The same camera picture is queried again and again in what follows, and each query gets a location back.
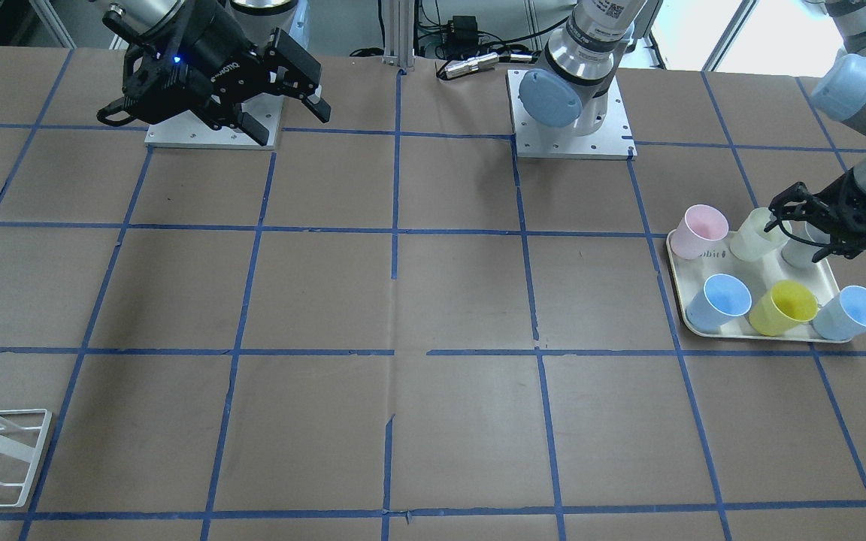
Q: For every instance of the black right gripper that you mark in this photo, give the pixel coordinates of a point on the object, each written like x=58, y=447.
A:
x=216, y=61

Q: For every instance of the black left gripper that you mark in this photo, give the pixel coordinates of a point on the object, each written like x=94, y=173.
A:
x=848, y=204

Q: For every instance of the cream white plastic cup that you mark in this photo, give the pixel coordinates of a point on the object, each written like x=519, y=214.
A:
x=752, y=242

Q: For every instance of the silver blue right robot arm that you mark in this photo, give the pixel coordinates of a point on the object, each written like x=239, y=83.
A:
x=212, y=73

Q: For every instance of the grey plastic cup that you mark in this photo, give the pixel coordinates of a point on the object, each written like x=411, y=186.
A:
x=805, y=241

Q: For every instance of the yellow plastic cup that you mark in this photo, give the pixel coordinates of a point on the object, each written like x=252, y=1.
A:
x=785, y=306

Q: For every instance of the light blue cup near grey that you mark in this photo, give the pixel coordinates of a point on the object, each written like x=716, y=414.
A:
x=844, y=317

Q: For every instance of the pink plastic cup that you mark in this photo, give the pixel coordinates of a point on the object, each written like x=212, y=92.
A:
x=700, y=229

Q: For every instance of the light blue cup near pink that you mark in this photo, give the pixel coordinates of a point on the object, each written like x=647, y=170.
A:
x=721, y=300

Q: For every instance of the beige plastic tray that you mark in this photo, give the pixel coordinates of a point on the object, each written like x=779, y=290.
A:
x=688, y=277

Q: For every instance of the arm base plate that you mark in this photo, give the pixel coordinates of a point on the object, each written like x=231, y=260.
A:
x=186, y=131
x=599, y=130

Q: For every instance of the aluminium frame post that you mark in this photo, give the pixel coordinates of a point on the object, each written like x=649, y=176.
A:
x=399, y=26

